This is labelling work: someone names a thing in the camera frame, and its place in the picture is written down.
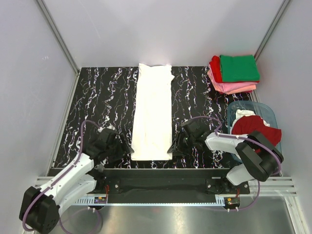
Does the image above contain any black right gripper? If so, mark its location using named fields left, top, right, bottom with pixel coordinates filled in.
left=167, top=131, right=195, bottom=156

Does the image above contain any salmon folded t shirt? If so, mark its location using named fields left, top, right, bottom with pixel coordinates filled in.
left=228, top=88, right=253, bottom=95

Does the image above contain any pink folded t shirt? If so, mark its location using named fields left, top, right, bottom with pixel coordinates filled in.
left=208, top=70, right=256, bottom=95

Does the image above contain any clear blue plastic bin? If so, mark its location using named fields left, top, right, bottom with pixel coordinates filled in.
left=227, top=101, right=281, bottom=151

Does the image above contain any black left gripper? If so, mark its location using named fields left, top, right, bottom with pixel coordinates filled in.
left=106, top=134, right=134, bottom=162

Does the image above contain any aluminium rail frame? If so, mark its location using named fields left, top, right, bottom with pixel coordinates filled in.
left=32, top=176, right=298, bottom=196

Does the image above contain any white printed t shirt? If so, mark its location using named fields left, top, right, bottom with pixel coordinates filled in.
left=131, top=63, right=175, bottom=161

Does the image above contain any dark red t shirt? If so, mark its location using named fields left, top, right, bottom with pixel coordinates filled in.
left=231, top=116, right=282, bottom=146

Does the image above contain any green folded t shirt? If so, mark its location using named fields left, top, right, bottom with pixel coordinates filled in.
left=220, top=55, right=260, bottom=83

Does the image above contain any white t shirt in bin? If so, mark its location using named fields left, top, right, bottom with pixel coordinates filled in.
left=232, top=109, right=270, bottom=128

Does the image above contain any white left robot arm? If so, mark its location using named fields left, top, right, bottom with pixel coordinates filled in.
left=19, top=128, right=134, bottom=234

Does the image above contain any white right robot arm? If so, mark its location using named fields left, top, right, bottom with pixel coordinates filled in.
left=167, top=119, right=284, bottom=193

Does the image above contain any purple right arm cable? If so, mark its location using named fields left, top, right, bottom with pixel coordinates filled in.
left=187, top=116, right=283, bottom=210

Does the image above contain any right control board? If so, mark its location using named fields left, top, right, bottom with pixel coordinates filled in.
left=226, top=197, right=240, bottom=206

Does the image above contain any red folded t shirt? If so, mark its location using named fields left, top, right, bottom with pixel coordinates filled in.
left=209, top=56, right=223, bottom=83

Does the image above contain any left control board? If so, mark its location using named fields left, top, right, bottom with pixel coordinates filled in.
left=94, top=196, right=107, bottom=204

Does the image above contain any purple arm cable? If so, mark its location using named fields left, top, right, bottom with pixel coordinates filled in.
left=22, top=119, right=117, bottom=232
left=187, top=116, right=283, bottom=210

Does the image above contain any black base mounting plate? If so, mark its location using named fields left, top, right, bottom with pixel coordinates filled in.
left=93, top=169, right=250, bottom=205

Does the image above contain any white slotted cable duct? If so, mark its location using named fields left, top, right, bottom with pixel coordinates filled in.
left=74, top=196, right=104, bottom=206

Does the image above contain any control board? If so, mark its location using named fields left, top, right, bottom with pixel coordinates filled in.
left=94, top=196, right=107, bottom=204
left=226, top=197, right=240, bottom=206

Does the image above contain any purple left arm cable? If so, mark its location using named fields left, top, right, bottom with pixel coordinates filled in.
left=22, top=119, right=117, bottom=232

